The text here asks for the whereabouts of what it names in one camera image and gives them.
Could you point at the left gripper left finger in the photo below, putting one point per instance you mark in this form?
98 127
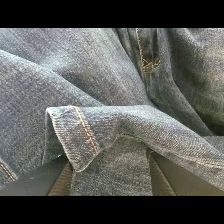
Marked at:
40 181

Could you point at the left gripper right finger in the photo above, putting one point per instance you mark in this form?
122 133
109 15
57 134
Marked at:
173 185

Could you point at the blue jeans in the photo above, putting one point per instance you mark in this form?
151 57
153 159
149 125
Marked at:
100 83

